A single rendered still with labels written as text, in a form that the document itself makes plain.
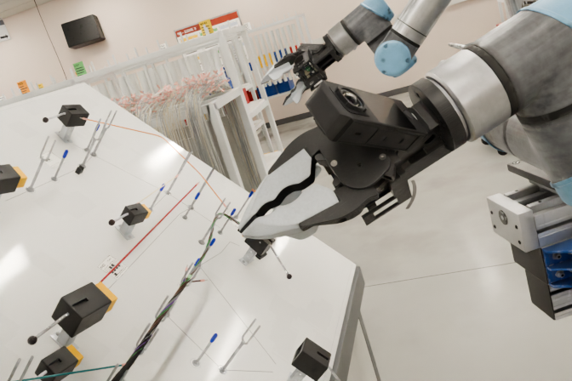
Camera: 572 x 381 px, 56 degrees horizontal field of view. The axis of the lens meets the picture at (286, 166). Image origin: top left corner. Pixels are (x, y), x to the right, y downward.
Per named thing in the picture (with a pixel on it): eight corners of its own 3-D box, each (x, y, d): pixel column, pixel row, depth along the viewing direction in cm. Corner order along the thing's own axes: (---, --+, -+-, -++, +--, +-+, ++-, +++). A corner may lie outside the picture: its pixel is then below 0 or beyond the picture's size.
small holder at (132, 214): (94, 232, 116) (106, 207, 113) (125, 223, 124) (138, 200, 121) (106, 247, 114) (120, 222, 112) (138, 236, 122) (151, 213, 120)
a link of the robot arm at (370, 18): (397, 19, 124) (375, -11, 123) (360, 49, 128) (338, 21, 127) (397, 17, 132) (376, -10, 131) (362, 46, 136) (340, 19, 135)
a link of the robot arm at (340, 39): (337, 16, 133) (357, 39, 136) (323, 29, 134) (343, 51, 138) (342, 27, 126) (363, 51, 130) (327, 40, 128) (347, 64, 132)
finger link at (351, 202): (311, 245, 46) (397, 190, 46) (306, 240, 45) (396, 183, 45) (286, 202, 49) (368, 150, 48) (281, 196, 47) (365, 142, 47)
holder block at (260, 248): (260, 256, 133) (268, 244, 131) (243, 241, 134) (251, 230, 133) (267, 251, 137) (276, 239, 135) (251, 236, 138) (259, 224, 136)
